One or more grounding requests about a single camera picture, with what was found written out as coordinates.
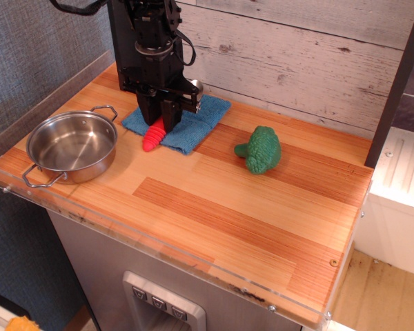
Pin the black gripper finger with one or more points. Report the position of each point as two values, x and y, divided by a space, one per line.
171 112
150 106

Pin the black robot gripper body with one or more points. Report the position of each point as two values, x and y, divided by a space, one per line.
155 69

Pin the red handled metal spoon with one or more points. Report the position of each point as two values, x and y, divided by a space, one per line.
188 93

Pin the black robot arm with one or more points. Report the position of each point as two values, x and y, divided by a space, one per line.
155 24

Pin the blue folded towel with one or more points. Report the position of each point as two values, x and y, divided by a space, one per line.
187 134

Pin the stainless steel pot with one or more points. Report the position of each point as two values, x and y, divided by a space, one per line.
72 147

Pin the green toy broccoli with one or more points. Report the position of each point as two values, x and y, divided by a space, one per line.
262 152

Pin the grey toy fridge cabinet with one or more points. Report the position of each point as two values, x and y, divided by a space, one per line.
101 262

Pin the white toy sink unit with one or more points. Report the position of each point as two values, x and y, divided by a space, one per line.
386 229

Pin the yellow object bottom left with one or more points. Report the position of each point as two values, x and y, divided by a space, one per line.
21 324

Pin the clear acrylic edge guard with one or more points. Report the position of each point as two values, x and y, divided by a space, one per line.
278 240

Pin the dark left frame post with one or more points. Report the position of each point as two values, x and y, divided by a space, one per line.
123 39

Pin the dark frame post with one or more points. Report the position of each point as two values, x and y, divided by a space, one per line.
123 39
397 89

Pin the dark right frame post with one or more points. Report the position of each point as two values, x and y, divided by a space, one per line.
397 89

